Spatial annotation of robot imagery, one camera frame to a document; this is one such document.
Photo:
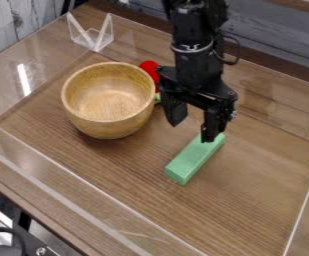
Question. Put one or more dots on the brown wooden bowl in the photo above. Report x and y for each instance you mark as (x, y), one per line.
(107, 98)

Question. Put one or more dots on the clear acrylic tray wall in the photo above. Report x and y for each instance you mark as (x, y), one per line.
(98, 225)

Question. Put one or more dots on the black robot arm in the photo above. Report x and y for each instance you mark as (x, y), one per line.
(197, 20)

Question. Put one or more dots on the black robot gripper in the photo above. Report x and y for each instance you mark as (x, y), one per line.
(193, 83)

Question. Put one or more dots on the red plush strawberry toy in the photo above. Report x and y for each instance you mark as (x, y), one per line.
(150, 66)

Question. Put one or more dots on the black table leg bracket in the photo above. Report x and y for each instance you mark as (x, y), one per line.
(42, 242)

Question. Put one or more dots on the clear acrylic corner bracket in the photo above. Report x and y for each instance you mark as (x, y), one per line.
(91, 38)

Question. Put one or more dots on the green rectangular block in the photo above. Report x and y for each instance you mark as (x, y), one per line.
(192, 158)

